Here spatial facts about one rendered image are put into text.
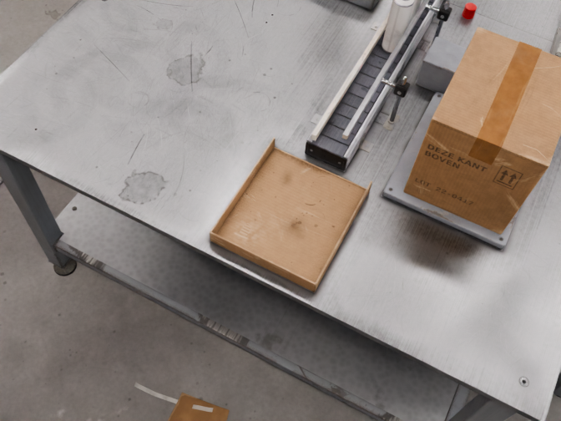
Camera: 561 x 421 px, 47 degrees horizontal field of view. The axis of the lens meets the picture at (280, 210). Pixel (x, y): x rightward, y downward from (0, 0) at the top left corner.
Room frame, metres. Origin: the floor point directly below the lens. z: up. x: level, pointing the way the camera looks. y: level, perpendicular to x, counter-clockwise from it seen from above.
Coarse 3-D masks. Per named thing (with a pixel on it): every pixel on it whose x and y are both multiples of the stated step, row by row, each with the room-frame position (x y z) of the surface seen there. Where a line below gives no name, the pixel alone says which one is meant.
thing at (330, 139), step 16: (432, 0) 1.48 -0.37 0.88; (384, 32) 1.33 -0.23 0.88; (416, 32) 1.34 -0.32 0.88; (368, 64) 1.21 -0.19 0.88; (384, 64) 1.21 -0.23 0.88; (368, 80) 1.15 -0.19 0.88; (352, 96) 1.09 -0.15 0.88; (336, 112) 1.04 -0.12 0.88; (352, 112) 1.04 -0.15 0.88; (368, 112) 1.05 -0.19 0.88; (336, 128) 0.99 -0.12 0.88; (320, 144) 0.93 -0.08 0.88; (336, 144) 0.94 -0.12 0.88
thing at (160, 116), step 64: (128, 0) 1.42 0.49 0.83; (192, 0) 1.44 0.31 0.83; (256, 0) 1.47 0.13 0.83; (320, 0) 1.49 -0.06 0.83; (384, 0) 1.52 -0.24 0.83; (512, 0) 1.57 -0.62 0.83; (64, 64) 1.15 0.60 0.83; (128, 64) 1.17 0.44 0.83; (192, 64) 1.19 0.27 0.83; (256, 64) 1.22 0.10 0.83; (320, 64) 1.24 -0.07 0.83; (0, 128) 0.93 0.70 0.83; (64, 128) 0.95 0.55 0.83; (128, 128) 0.96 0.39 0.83; (192, 128) 0.98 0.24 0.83; (256, 128) 1.00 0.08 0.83; (384, 128) 1.04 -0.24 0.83; (128, 192) 0.78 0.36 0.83; (192, 192) 0.80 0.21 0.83; (384, 256) 0.67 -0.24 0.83; (448, 256) 0.69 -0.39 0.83; (512, 256) 0.71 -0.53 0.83; (384, 320) 0.52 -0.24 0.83; (448, 320) 0.54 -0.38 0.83; (512, 320) 0.55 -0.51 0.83; (512, 384) 0.41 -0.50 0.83
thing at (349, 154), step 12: (432, 12) 1.43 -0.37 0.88; (420, 36) 1.35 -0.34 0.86; (408, 48) 1.28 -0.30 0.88; (408, 60) 1.28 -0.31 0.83; (396, 72) 1.19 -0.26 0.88; (384, 96) 1.10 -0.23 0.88; (372, 108) 1.06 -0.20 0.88; (372, 120) 1.05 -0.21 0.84; (312, 132) 0.97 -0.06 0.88; (360, 132) 0.98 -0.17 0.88; (312, 156) 0.93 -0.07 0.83; (324, 156) 0.92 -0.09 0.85; (336, 156) 0.91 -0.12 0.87; (348, 156) 0.91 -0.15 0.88
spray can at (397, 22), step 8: (400, 0) 1.26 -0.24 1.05; (408, 0) 1.26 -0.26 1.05; (392, 8) 1.27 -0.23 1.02; (400, 8) 1.25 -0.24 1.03; (408, 8) 1.25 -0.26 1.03; (392, 16) 1.26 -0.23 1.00; (400, 16) 1.25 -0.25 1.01; (408, 16) 1.26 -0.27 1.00; (392, 24) 1.26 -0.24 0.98; (400, 24) 1.25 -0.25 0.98; (392, 32) 1.25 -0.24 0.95; (400, 32) 1.25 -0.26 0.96; (384, 40) 1.27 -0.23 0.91; (392, 40) 1.25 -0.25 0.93; (384, 48) 1.26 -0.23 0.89; (392, 48) 1.25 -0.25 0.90
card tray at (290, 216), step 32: (288, 160) 0.91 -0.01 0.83; (256, 192) 0.81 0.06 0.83; (288, 192) 0.82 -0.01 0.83; (320, 192) 0.83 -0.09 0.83; (352, 192) 0.84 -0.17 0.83; (224, 224) 0.72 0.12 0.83; (256, 224) 0.72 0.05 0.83; (288, 224) 0.73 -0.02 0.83; (320, 224) 0.74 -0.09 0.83; (256, 256) 0.63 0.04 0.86; (288, 256) 0.65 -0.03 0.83; (320, 256) 0.66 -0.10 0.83
